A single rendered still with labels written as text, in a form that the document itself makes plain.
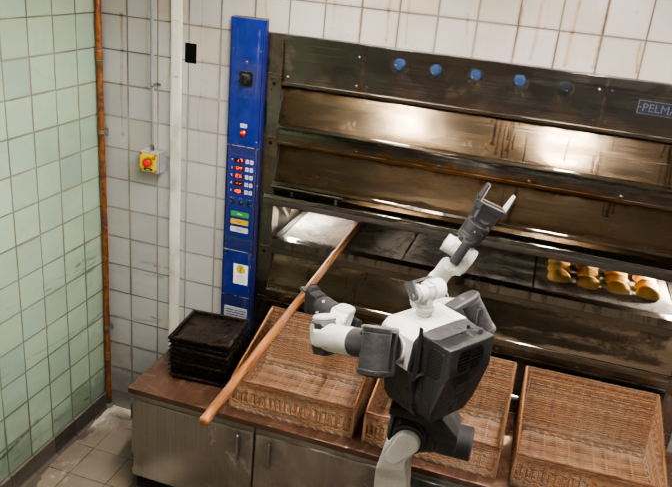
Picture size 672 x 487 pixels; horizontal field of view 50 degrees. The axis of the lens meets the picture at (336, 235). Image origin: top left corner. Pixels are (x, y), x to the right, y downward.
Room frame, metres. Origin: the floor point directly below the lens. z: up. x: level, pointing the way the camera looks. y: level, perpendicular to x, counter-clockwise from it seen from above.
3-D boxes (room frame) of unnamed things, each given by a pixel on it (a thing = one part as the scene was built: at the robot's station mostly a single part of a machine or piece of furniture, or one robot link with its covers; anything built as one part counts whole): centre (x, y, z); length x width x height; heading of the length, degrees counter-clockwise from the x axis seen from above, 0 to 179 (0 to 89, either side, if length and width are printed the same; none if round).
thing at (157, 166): (3.20, 0.89, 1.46); 0.10 x 0.07 x 0.10; 75
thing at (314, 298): (2.44, 0.04, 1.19); 0.12 x 0.10 x 0.13; 41
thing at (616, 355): (2.85, -0.57, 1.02); 1.79 x 0.11 x 0.19; 75
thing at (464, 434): (2.01, -0.38, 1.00); 0.28 x 0.13 x 0.18; 76
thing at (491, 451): (2.59, -0.51, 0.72); 0.56 x 0.49 x 0.28; 74
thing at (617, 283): (3.12, -1.25, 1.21); 0.61 x 0.48 x 0.06; 165
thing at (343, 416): (2.74, 0.06, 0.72); 0.56 x 0.49 x 0.28; 76
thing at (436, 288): (2.05, -0.31, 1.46); 0.10 x 0.07 x 0.09; 131
